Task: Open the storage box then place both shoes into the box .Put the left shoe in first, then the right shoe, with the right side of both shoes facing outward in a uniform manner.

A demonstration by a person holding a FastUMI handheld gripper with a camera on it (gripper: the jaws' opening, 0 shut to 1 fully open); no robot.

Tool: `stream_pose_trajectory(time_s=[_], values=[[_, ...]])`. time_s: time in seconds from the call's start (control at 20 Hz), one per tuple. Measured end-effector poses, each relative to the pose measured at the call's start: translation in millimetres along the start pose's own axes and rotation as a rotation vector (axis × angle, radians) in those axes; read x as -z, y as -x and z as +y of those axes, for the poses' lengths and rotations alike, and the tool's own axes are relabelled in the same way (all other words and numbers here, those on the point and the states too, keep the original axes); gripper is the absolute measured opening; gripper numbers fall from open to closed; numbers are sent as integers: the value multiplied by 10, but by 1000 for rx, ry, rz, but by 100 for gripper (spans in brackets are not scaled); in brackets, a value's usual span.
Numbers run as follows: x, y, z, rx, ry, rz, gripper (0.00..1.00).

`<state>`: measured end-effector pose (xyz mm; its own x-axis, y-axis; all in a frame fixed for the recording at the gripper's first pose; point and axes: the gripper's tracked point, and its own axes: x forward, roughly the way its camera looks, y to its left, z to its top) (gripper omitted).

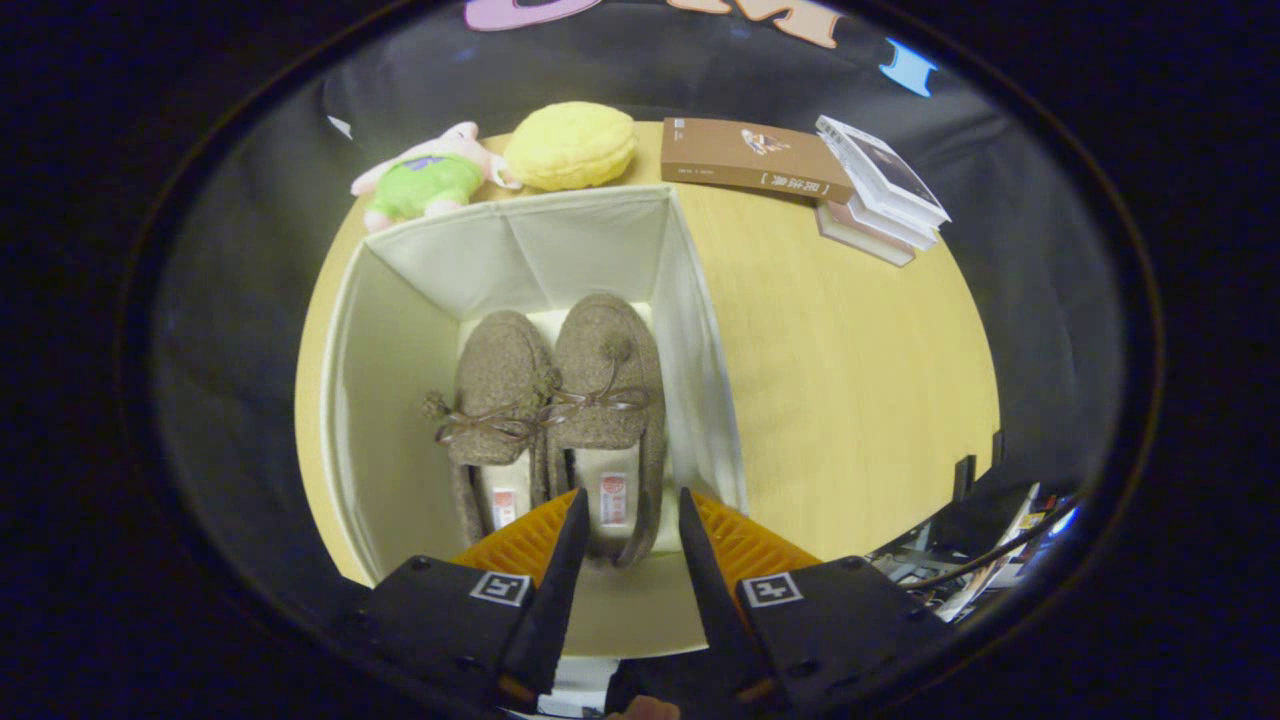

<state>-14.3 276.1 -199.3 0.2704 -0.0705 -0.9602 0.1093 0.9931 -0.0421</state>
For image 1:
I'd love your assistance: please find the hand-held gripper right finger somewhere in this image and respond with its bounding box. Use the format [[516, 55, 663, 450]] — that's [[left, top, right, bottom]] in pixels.
[[678, 487, 951, 716]]

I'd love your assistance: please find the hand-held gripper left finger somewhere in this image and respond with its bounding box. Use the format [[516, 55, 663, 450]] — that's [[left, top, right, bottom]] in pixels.
[[345, 487, 591, 706]]

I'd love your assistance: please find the yellow plush toy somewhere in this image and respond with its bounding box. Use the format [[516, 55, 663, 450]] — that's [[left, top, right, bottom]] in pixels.
[[502, 101, 639, 192]]

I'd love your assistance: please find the white book with dark cover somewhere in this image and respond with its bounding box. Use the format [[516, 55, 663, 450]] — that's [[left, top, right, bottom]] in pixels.
[[815, 115, 951, 229]]

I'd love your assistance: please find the plain white book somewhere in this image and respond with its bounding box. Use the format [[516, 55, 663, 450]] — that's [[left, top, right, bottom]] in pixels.
[[845, 195, 938, 251]]

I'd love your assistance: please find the pink and green plush toy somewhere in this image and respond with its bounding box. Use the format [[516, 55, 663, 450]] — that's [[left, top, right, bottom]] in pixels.
[[350, 121, 521, 234]]

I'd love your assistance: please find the cluttered side desk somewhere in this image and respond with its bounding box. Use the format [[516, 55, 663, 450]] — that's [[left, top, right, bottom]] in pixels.
[[870, 480, 1081, 623]]

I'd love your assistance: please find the pink book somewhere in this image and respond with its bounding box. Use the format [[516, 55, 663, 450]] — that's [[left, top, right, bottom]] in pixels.
[[817, 200, 916, 268]]

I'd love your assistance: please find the beige fabric storage box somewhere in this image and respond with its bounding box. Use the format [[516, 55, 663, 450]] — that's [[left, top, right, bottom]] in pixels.
[[320, 183, 749, 661]]

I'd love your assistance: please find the brown fuzzy shoe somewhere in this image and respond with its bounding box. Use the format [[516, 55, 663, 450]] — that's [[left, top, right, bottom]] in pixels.
[[545, 292, 669, 569], [420, 310, 556, 546]]

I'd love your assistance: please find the brown book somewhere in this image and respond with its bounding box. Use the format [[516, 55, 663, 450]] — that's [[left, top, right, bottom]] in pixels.
[[660, 117, 856, 205]]

